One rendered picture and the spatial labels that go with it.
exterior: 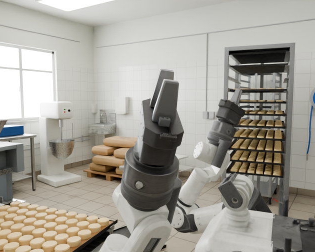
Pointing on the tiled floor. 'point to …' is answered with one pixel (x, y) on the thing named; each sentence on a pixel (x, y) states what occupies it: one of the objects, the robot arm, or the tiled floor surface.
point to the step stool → (183, 165)
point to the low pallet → (110, 175)
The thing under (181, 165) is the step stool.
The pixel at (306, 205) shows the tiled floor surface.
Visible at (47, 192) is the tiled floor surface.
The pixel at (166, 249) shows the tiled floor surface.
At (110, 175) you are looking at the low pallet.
